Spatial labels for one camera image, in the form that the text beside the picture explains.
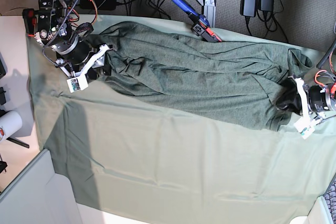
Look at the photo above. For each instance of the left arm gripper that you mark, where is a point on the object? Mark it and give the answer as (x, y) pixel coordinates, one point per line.
(289, 100)

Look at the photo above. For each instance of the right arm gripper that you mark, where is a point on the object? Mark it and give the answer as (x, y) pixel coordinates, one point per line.
(100, 68)

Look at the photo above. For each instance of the green T-shirt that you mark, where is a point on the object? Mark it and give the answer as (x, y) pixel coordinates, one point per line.
(234, 82)

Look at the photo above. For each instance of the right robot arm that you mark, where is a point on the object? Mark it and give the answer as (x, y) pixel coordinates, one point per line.
(65, 42)

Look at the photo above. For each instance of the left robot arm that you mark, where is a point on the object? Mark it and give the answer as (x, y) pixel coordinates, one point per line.
(322, 93)

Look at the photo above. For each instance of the black power adapter left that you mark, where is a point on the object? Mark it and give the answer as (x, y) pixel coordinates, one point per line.
(100, 4)

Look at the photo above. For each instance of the blue orange clamp at corner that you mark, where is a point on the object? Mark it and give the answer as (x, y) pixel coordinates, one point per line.
(29, 16)

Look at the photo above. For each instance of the blue orange clamp on cloth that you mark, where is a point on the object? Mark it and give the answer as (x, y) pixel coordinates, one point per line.
(200, 25)

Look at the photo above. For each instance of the white paper roll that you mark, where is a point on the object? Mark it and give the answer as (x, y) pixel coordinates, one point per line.
(10, 123)

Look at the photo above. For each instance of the black stick on table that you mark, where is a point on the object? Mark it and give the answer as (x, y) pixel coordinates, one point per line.
(18, 142)

